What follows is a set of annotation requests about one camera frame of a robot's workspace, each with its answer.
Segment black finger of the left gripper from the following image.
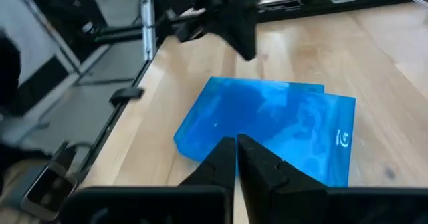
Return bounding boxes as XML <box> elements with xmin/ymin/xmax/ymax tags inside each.
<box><xmin>229</xmin><ymin>18</ymin><xmax>245</xmax><ymax>56</ymax></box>
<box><xmin>243</xmin><ymin>15</ymin><xmax>259</xmax><ymax>62</ymax></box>

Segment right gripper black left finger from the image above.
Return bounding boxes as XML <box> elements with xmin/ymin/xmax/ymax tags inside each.
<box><xmin>60</xmin><ymin>136</ymin><xmax>237</xmax><ymax>224</ymax></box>

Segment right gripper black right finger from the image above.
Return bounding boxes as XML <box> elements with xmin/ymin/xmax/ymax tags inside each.
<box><xmin>237</xmin><ymin>134</ymin><xmax>428</xmax><ymax>224</ymax></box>

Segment silver aluminium extrusion bar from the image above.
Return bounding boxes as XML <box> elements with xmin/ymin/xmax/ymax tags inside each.
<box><xmin>140</xmin><ymin>0</ymin><xmax>158</xmax><ymax>62</ymax></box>

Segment grey square open box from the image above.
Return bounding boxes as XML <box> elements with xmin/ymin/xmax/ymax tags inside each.
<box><xmin>20</xmin><ymin>162</ymin><xmax>78</xmax><ymax>222</ymax></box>

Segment black table frame rail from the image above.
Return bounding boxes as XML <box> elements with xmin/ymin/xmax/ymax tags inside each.
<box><xmin>76</xmin><ymin>59</ymin><xmax>151</xmax><ymax>185</ymax></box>
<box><xmin>255</xmin><ymin>0</ymin><xmax>428</xmax><ymax>23</ymax></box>

